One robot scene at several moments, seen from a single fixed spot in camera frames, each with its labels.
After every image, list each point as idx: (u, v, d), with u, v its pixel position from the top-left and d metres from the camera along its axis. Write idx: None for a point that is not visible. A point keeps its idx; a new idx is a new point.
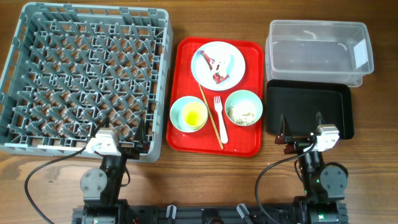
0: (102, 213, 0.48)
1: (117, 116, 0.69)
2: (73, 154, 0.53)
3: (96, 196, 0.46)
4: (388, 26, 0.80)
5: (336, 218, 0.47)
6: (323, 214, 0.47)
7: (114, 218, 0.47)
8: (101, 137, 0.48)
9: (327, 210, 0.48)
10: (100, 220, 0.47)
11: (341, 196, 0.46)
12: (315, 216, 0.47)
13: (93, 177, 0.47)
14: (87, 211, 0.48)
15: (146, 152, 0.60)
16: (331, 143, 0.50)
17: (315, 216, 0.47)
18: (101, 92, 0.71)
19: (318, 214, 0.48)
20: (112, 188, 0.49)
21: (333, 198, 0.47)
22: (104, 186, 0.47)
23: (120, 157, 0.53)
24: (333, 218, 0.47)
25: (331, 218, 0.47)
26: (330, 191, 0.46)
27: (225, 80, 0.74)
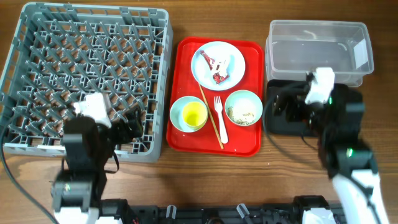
0: (76, 178, 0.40)
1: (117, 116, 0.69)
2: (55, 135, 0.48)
3: (76, 140, 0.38)
4: (387, 26, 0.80)
5: (367, 154, 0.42)
6: (351, 150, 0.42)
7: (91, 184, 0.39)
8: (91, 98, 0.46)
9: (356, 145, 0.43)
10: (73, 185, 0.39)
11: (359, 107, 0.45)
12: (342, 152, 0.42)
13: (78, 121, 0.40)
14: (58, 177, 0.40)
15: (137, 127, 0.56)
16: (329, 83, 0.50)
17: (342, 154, 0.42)
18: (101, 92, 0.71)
19: (344, 150, 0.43)
20: (97, 142, 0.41)
21: (351, 119, 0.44)
22: (90, 129, 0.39)
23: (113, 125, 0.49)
24: (363, 154, 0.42)
25: (360, 154, 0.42)
26: (348, 104, 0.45)
27: (225, 79, 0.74)
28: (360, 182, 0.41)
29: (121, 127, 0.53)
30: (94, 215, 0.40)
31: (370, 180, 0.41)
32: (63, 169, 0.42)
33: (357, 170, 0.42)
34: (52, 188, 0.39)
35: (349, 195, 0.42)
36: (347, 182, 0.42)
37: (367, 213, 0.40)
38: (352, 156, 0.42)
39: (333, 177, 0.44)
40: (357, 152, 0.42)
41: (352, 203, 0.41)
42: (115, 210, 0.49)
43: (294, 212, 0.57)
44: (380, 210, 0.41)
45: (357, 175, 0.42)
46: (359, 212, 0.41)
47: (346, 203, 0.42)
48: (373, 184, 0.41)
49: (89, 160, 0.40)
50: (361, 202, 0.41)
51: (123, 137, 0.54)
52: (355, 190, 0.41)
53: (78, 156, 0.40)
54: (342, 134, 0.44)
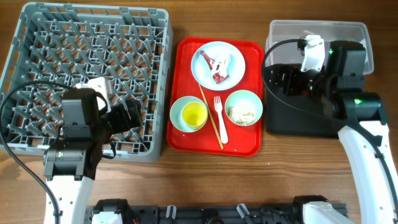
0: (69, 147, 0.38)
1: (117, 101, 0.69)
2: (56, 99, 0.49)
3: (75, 102, 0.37)
4: (387, 26, 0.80)
5: (375, 103, 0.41)
6: (359, 101, 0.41)
7: (84, 151, 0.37)
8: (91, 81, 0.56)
9: (364, 95, 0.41)
10: (66, 154, 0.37)
11: (362, 51, 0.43)
12: (351, 102, 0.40)
13: (78, 91, 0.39)
14: (51, 146, 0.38)
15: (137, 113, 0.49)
16: (322, 47, 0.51)
17: (351, 102, 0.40)
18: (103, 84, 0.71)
19: (352, 99, 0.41)
20: (96, 112, 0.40)
21: (351, 69, 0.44)
22: (89, 95, 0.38)
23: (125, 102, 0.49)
24: (370, 104, 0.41)
25: (369, 103, 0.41)
26: (350, 50, 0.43)
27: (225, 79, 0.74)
28: (369, 132, 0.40)
29: (121, 113, 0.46)
30: (87, 185, 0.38)
31: (379, 130, 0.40)
32: (56, 139, 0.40)
33: (365, 120, 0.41)
34: (45, 157, 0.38)
35: (356, 145, 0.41)
36: (354, 133, 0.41)
37: (375, 165, 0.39)
38: (360, 105, 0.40)
39: (343, 127, 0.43)
40: (365, 101, 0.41)
41: (359, 154, 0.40)
42: (115, 208, 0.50)
43: (294, 212, 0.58)
44: (390, 162, 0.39)
45: (364, 124, 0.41)
46: (366, 163, 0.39)
47: (356, 156, 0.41)
48: (382, 134, 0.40)
49: (86, 127, 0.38)
50: (369, 154, 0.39)
51: (122, 124, 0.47)
52: (362, 140, 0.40)
53: (74, 121, 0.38)
54: (348, 84, 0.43)
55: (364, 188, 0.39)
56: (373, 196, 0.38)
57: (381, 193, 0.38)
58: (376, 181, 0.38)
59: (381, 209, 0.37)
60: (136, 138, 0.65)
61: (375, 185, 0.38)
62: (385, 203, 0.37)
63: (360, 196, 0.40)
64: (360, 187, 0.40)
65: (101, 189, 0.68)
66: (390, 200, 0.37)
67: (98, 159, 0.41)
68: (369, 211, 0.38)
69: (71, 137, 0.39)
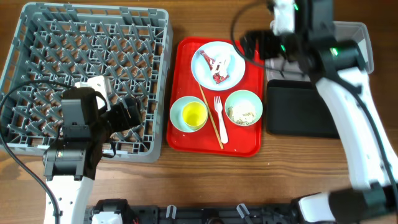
0: (69, 147, 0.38)
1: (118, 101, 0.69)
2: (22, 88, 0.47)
3: (75, 103, 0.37)
4: (387, 26, 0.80)
5: (352, 51, 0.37)
6: (336, 50, 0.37)
7: (84, 151, 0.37)
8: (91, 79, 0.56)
9: (339, 44, 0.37)
10: (66, 154, 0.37)
11: None
12: (328, 52, 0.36)
13: (78, 90, 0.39)
14: (51, 146, 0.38)
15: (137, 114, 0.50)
16: None
17: (328, 55, 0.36)
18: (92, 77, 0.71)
19: (329, 49, 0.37)
20: (96, 111, 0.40)
21: (321, 19, 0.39)
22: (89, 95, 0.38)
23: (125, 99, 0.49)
24: (348, 52, 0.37)
25: (346, 53, 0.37)
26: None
27: (225, 79, 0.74)
28: (349, 81, 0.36)
29: (121, 111, 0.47)
30: (87, 185, 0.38)
31: (357, 79, 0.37)
32: (56, 139, 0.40)
33: (343, 70, 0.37)
34: (45, 157, 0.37)
35: (336, 98, 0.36)
36: (336, 86, 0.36)
37: (359, 114, 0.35)
38: (338, 55, 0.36)
39: (320, 81, 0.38)
40: (343, 51, 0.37)
41: (341, 106, 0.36)
42: (115, 208, 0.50)
43: (294, 216, 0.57)
44: (371, 111, 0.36)
45: (344, 74, 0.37)
46: (349, 114, 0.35)
47: (337, 111, 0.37)
48: (362, 83, 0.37)
49: (86, 127, 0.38)
50: (351, 104, 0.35)
51: (122, 123, 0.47)
52: (343, 92, 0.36)
53: (74, 121, 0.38)
54: (320, 35, 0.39)
55: (349, 140, 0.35)
56: (360, 147, 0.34)
57: (367, 141, 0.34)
58: (362, 131, 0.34)
59: (368, 159, 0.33)
60: (136, 138, 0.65)
61: (360, 135, 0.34)
62: (372, 152, 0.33)
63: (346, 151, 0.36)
64: (346, 141, 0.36)
65: (101, 189, 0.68)
66: (377, 149, 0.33)
67: (98, 159, 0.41)
68: (356, 163, 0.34)
69: (71, 137, 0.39)
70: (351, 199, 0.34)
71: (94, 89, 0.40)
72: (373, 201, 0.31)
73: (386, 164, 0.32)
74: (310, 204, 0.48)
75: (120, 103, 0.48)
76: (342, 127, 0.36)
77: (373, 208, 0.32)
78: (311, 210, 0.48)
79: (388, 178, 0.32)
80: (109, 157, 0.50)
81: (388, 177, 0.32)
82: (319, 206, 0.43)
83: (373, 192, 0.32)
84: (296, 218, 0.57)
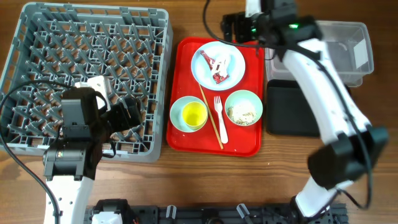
0: (69, 147, 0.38)
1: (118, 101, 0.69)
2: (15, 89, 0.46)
3: (75, 103, 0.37)
4: (387, 26, 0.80)
5: (311, 26, 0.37)
6: (296, 26, 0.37)
7: (84, 151, 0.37)
8: (91, 79, 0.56)
9: (300, 19, 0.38)
10: (66, 154, 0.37)
11: None
12: (286, 28, 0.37)
13: (78, 90, 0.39)
14: (51, 146, 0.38)
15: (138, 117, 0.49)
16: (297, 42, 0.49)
17: (288, 30, 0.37)
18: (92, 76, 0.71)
19: (287, 26, 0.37)
20: (96, 111, 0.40)
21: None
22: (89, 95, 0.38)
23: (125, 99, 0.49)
24: (307, 27, 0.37)
25: (306, 28, 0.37)
26: None
27: (225, 79, 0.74)
28: (308, 49, 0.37)
29: (121, 112, 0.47)
30: (87, 185, 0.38)
31: (316, 47, 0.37)
32: (56, 139, 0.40)
33: (303, 41, 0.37)
34: (45, 157, 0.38)
35: (300, 65, 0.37)
36: (296, 54, 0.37)
37: (320, 76, 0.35)
38: (296, 30, 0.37)
39: (285, 53, 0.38)
40: (302, 26, 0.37)
41: (303, 71, 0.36)
42: (114, 208, 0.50)
43: (294, 217, 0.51)
44: (333, 72, 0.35)
45: (305, 45, 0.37)
46: (311, 77, 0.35)
47: (301, 76, 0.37)
48: (321, 50, 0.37)
49: (86, 127, 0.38)
50: (313, 68, 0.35)
51: (122, 123, 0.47)
52: (305, 58, 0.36)
53: (74, 121, 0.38)
54: (282, 15, 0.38)
55: (314, 101, 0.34)
56: (323, 104, 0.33)
57: (329, 98, 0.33)
58: (324, 89, 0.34)
59: (333, 114, 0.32)
60: (136, 138, 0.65)
61: (323, 93, 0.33)
62: (336, 107, 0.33)
63: (315, 113, 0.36)
64: (313, 102, 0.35)
65: (101, 189, 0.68)
66: (340, 103, 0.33)
67: (98, 159, 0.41)
68: (323, 121, 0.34)
69: (71, 136, 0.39)
70: (325, 152, 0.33)
71: (95, 90, 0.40)
72: (341, 149, 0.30)
73: (349, 116, 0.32)
74: (303, 198, 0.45)
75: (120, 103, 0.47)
76: (308, 91, 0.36)
77: (342, 157, 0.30)
78: (305, 203, 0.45)
79: (354, 129, 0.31)
80: (109, 157, 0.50)
81: (353, 129, 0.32)
82: (310, 191, 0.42)
83: (341, 140, 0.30)
84: (296, 219, 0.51)
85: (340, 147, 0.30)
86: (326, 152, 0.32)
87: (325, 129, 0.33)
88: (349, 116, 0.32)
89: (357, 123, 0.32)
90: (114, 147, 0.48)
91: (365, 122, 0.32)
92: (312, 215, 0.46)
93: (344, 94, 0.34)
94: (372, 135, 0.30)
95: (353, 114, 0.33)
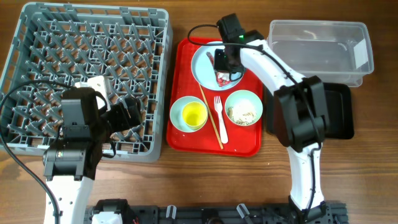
0: (69, 147, 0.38)
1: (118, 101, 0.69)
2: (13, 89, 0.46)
3: (75, 102, 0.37)
4: (387, 26, 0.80)
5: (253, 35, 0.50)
6: (242, 37, 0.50)
7: (84, 151, 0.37)
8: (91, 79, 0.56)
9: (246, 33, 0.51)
10: (66, 154, 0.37)
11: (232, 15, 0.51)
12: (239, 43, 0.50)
13: (78, 90, 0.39)
14: (51, 146, 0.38)
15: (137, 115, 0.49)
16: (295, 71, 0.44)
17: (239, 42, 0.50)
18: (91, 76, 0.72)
19: (237, 39, 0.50)
20: (96, 111, 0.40)
21: (234, 27, 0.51)
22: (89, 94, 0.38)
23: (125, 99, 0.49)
24: (250, 36, 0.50)
25: (250, 37, 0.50)
26: (226, 22, 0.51)
27: (228, 83, 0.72)
28: (253, 45, 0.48)
29: (121, 111, 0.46)
30: (87, 185, 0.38)
31: (259, 42, 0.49)
32: (56, 139, 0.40)
33: (250, 42, 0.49)
34: (44, 157, 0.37)
35: (248, 56, 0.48)
36: (245, 50, 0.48)
37: (263, 58, 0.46)
38: (244, 39, 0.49)
39: (239, 53, 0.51)
40: (247, 36, 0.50)
41: (252, 60, 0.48)
42: (114, 208, 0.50)
43: (294, 218, 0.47)
44: (273, 53, 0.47)
45: (252, 42, 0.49)
46: (257, 61, 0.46)
47: (254, 64, 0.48)
48: (263, 42, 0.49)
49: (86, 127, 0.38)
50: (257, 55, 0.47)
51: (122, 123, 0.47)
52: (251, 50, 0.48)
53: (74, 121, 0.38)
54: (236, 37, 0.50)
55: (264, 76, 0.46)
56: (268, 74, 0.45)
57: (272, 69, 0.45)
58: (267, 66, 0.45)
59: (275, 76, 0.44)
60: (136, 138, 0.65)
61: (267, 68, 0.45)
62: (277, 73, 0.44)
63: (268, 87, 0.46)
64: (264, 78, 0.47)
65: (101, 189, 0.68)
66: (278, 69, 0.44)
67: (98, 159, 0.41)
68: (272, 87, 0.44)
69: (71, 136, 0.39)
70: (278, 111, 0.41)
71: (95, 90, 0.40)
72: (284, 96, 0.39)
73: (286, 74, 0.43)
74: (296, 190, 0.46)
75: (120, 103, 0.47)
76: (260, 72, 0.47)
77: (288, 104, 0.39)
78: (297, 193, 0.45)
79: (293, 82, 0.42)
80: (109, 157, 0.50)
81: (291, 82, 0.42)
82: (295, 172, 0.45)
83: (283, 91, 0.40)
84: (296, 221, 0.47)
85: (283, 95, 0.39)
86: (278, 108, 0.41)
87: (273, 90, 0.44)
88: (287, 74, 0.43)
89: (295, 78, 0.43)
90: (114, 147, 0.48)
91: (301, 76, 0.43)
92: (307, 207, 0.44)
93: (283, 65, 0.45)
94: (308, 86, 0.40)
95: (291, 73, 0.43)
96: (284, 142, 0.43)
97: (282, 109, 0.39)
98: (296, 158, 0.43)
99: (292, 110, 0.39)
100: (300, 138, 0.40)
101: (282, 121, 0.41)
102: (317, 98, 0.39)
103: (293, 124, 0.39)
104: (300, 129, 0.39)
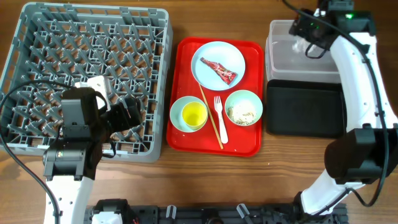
0: (69, 147, 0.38)
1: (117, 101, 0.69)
2: (13, 89, 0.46)
3: (75, 102, 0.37)
4: (390, 25, 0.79)
5: (362, 19, 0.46)
6: (351, 16, 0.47)
7: (84, 151, 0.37)
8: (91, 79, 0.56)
9: (356, 14, 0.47)
10: (66, 154, 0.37)
11: None
12: (341, 17, 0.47)
13: (78, 90, 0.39)
14: (51, 146, 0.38)
15: (137, 114, 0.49)
16: (388, 109, 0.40)
17: (342, 17, 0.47)
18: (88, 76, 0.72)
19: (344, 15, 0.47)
20: (96, 111, 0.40)
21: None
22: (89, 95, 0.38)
23: (125, 99, 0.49)
24: (359, 18, 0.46)
25: (358, 20, 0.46)
26: None
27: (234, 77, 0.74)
28: (359, 42, 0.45)
29: (121, 112, 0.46)
30: (87, 185, 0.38)
31: (368, 41, 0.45)
32: (56, 139, 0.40)
33: (353, 32, 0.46)
34: (45, 157, 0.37)
35: (346, 55, 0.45)
36: (344, 40, 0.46)
37: (362, 68, 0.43)
38: (351, 20, 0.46)
39: (336, 41, 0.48)
40: (355, 19, 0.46)
41: (348, 60, 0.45)
42: (114, 208, 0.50)
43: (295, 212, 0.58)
44: (376, 66, 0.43)
45: (355, 35, 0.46)
46: (355, 68, 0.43)
47: (345, 63, 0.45)
48: (369, 44, 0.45)
49: (86, 127, 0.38)
50: (357, 60, 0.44)
51: (122, 123, 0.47)
52: (352, 50, 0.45)
53: (74, 121, 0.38)
54: (337, 7, 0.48)
55: (352, 87, 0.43)
56: (359, 96, 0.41)
57: (365, 88, 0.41)
58: (362, 81, 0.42)
59: (364, 104, 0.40)
60: (136, 138, 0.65)
61: (360, 84, 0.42)
62: (370, 100, 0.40)
63: (348, 102, 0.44)
64: (349, 89, 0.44)
65: (101, 189, 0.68)
66: (373, 96, 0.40)
67: (98, 159, 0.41)
68: (355, 109, 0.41)
69: (71, 136, 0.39)
70: (345, 142, 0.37)
71: (95, 90, 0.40)
72: (365, 140, 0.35)
73: (380, 111, 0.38)
74: (311, 196, 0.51)
75: (120, 103, 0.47)
76: (348, 79, 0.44)
77: (364, 149, 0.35)
78: (310, 201, 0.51)
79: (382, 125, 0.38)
80: (111, 157, 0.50)
81: (379, 122, 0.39)
82: (319, 187, 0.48)
83: (365, 133, 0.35)
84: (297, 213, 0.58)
85: (364, 139, 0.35)
86: (347, 142, 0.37)
87: (354, 116, 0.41)
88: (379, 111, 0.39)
89: (386, 120, 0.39)
90: (114, 147, 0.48)
91: (393, 122, 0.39)
92: (313, 213, 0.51)
93: (380, 91, 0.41)
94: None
95: (385, 111, 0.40)
96: (333, 166, 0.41)
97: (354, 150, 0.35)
98: (329, 186, 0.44)
99: (364, 154, 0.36)
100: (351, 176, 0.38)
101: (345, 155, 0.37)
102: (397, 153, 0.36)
103: (356, 164, 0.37)
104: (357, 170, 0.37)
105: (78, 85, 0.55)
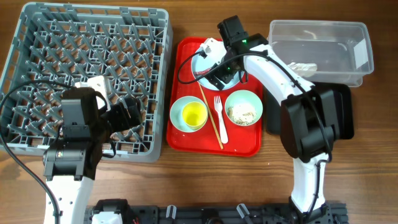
0: (69, 147, 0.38)
1: (117, 101, 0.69)
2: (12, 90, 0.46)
3: (74, 102, 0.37)
4: (388, 27, 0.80)
5: (257, 42, 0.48)
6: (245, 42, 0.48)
7: (84, 151, 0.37)
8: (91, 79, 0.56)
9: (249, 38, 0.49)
10: (66, 154, 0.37)
11: (236, 20, 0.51)
12: (239, 45, 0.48)
13: (78, 90, 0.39)
14: (51, 146, 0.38)
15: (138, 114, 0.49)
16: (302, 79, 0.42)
17: (241, 47, 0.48)
18: (88, 76, 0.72)
19: (240, 43, 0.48)
20: (96, 111, 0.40)
21: (236, 29, 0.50)
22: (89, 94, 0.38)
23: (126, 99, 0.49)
24: (254, 43, 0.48)
25: (252, 43, 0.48)
26: (234, 30, 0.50)
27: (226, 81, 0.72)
28: (257, 50, 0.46)
29: (121, 112, 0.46)
30: (87, 185, 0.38)
31: (263, 47, 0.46)
32: (56, 139, 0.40)
33: (253, 48, 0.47)
34: (45, 158, 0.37)
35: (253, 63, 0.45)
36: (248, 56, 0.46)
37: (269, 65, 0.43)
38: (247, 43, 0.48)
39: (242, 61, 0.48)
40: (251, 40, 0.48)
41: (256, 66, 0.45)
42: (115, 208, 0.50)
43: (294, 219, 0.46)
44: (279, 60, 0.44)
45: (255, 48, 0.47)
46: (263, 69, 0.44)
47: (257, 70, 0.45)
48: (267, 48, 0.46)
49: (86, 127, 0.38)
50: (262, 61, 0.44)
51: (122, 123, 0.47)
52: (255, 56, 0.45)
53: (74, 121, 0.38)
54: (237, 39, 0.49)
55: (270, 84, 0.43)
56: (275, 83, 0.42)
57: (277, 76, 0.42)
58: (272, 71, 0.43)
59: (282, 85, 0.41)
60: (136, 138, 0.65)
61: (274, 77, 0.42)
62: (284, 80, 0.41)
63: (274, 94, 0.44)
64: (268, 86, 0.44)
65: (101, 189, 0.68)
66: (286, 78, 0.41)
67: (98, 159, 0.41)
68: (278, 94, 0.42)
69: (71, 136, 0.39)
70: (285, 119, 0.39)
71: (96, 90, 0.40)
72: (294, 106, 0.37)
73: (295, 82, 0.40)
74: (298, 193, 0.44)
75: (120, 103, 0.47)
76: (265, 80, 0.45)
77: (296, 114, 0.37)
78: (300, 196, 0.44)
79: (301, 91, 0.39)
80: (110, 157, 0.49)
81: (300, 91, 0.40)
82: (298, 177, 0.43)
83: (291, 100, 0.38)
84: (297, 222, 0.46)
85: (292, 105, 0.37)
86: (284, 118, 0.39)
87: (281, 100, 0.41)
88: (295, 82, 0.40)
89: (303, 86, 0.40)
90: (114, 147, 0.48)
91: (310, 84, 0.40)
92: (309, 210, 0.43)
93: (290, 71, 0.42)
94: (318, 92, 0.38)
95: (299, 81, 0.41)
96: (290, 152, 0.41)
97: (291, 121, 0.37)
98: (302, 167, 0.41)
99: (301, 121, 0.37)
100: (309, 148, 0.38)
101: (290, 130, 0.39)
102: (327, 107, 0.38)
103: (301, 134, 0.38)
104: (310, 140, 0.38)
105: (78, 85, 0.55)
